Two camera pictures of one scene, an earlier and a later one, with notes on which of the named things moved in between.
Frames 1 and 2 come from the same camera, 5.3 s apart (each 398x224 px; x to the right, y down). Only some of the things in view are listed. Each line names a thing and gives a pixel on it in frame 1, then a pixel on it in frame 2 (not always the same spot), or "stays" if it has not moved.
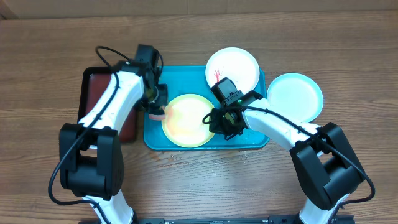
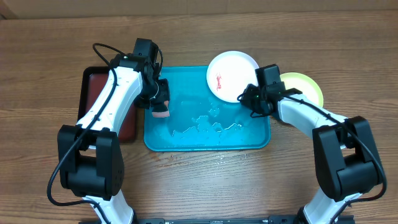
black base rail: x=292 y=219 stays
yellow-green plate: x=183 y=125 to x=305 y=85
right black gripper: x=218 y=129 to x=245 y=100
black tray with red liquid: x=91 y=79 stays
